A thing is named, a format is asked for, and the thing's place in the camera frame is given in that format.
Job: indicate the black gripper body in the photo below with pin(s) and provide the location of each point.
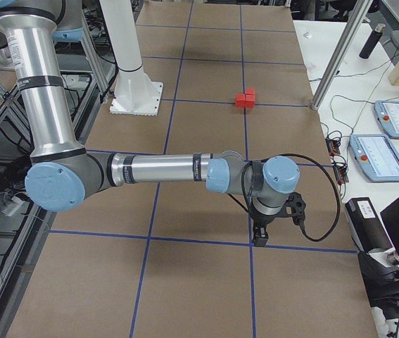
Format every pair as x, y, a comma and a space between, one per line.
263, 222

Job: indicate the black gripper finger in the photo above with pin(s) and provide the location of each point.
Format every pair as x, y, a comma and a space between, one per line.
260, 235

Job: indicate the red block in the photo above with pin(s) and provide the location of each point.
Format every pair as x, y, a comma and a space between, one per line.
249, 101
240, 100
250, 91

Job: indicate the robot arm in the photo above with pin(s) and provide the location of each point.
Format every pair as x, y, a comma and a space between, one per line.
63, 174

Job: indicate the small circuit board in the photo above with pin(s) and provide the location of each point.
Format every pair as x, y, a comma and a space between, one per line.
333, 146

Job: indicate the black box with label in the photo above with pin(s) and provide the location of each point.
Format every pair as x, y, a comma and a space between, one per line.
365, 226

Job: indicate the near teach pendant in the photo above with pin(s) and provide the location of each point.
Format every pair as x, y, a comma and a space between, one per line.
376, 155

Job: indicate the black bottle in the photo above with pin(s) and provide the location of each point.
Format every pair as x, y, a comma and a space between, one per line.
372, 41

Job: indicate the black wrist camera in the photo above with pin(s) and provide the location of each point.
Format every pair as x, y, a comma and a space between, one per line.
295, 209

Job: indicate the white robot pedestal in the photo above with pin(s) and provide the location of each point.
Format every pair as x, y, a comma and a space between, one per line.
134, 93

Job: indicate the aluminium frame post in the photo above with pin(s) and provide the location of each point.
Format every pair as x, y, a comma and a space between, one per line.
355, 20

